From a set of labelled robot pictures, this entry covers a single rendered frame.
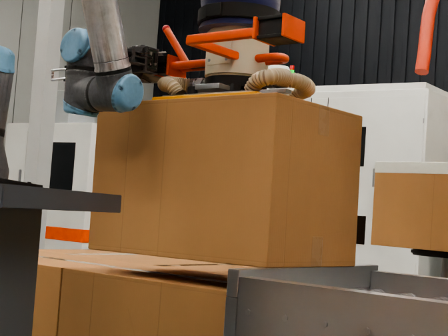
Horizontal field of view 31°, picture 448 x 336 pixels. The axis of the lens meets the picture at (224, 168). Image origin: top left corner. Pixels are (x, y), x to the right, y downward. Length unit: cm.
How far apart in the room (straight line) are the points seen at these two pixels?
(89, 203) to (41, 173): 374
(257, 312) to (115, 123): 74
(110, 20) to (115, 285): 68
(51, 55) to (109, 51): 353
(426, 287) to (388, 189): 171
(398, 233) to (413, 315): 233
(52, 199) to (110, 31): 57
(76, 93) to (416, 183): 213
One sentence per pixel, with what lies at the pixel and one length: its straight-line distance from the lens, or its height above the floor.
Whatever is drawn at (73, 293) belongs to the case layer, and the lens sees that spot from 224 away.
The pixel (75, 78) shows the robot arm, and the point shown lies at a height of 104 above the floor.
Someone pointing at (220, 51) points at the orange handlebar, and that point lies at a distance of 204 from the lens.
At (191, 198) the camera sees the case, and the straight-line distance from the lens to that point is 197.
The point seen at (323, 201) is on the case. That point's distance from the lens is 200.
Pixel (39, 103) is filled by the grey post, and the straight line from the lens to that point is 542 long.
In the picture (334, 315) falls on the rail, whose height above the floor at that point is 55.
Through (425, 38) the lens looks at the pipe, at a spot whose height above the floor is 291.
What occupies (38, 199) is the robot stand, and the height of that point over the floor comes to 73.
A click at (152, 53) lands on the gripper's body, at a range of 223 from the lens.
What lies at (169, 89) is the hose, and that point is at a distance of 216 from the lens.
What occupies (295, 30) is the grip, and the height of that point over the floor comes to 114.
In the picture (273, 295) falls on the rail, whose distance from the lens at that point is 166.
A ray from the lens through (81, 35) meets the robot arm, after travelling 206.
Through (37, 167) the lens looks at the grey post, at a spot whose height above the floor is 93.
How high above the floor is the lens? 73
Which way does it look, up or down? 3 degrees up
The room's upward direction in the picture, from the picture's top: 4 degrees clockwise
